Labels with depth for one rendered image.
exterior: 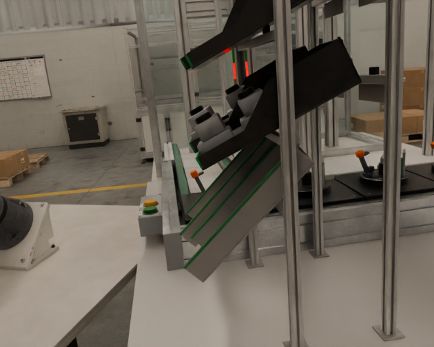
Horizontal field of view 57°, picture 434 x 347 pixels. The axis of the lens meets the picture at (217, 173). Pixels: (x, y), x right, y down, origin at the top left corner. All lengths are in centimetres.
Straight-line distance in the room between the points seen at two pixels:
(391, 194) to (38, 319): 75
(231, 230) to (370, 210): 55
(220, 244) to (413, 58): 984
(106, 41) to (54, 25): 112
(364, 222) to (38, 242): 91
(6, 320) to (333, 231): 80
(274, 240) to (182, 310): 32
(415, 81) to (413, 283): 700
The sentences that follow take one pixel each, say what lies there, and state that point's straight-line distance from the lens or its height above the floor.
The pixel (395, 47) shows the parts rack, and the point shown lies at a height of 135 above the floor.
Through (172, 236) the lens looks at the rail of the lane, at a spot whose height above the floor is 95.
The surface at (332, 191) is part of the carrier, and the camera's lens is 121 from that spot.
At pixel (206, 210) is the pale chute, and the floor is 107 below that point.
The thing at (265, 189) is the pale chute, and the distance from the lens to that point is 65.
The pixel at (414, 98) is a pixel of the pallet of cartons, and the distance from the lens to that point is 790.
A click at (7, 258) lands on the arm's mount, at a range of 128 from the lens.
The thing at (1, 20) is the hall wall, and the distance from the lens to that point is 1005.
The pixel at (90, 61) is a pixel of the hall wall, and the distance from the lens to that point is 940.
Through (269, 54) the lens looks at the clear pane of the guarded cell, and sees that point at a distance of 252.
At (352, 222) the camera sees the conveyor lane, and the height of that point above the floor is 92.
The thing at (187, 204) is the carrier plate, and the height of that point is 97.
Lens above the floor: 134
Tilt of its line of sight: 14 degrees down
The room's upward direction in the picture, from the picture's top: 5 degrees counter-clockwise
